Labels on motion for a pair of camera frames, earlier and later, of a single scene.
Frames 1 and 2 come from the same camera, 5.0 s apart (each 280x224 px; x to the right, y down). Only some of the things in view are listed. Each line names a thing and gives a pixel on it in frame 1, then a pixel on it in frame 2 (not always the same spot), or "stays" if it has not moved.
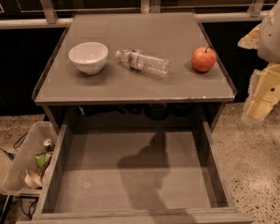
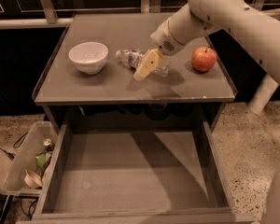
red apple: x=203 y=59 stays
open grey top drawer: x=134 y=176 stays
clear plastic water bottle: x=143 y=62 stays
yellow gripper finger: x=266 y=87 to x=166 y=43
